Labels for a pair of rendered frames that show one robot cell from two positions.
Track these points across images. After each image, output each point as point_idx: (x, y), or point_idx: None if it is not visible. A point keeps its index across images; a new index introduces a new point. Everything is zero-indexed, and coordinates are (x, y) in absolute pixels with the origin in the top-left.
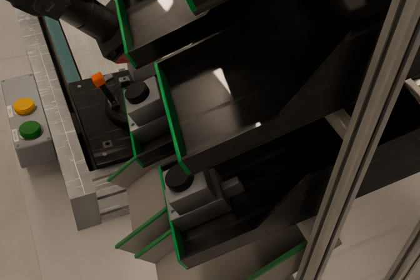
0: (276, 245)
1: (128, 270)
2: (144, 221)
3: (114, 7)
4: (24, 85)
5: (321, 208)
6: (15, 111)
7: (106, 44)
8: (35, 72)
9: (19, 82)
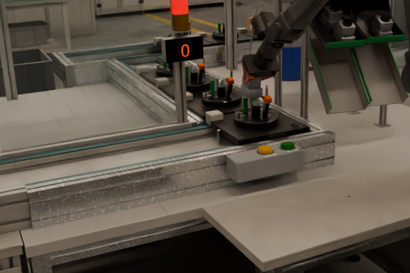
0: (372, 51)
1: (352, 151)
2: (350, 103)
3: (250, 55)
4: (241, 155)
5: (390, 2)
6: (271, 152)
7: (273, 66)
8: (226, 153)
9: (238, 156)
